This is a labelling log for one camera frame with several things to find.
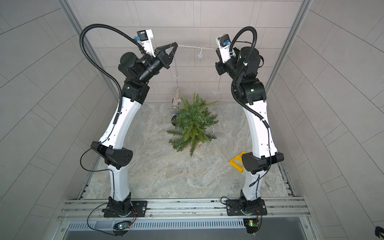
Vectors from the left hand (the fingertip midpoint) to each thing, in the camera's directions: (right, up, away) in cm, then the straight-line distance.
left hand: (178, 43), depth 56 cm
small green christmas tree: (+5, -31, +16) cm, 35 cm away
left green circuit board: (-26, -75, +8) cm, 80 cm away
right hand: (+16, 0, +3) cm, 16 cm away
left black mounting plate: (-21, -73, +15) cm, 77 cm away
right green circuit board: (+32, -78, +12) cm, 85 cm away
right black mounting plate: (+25, -72, +14) cm, 78 cm away
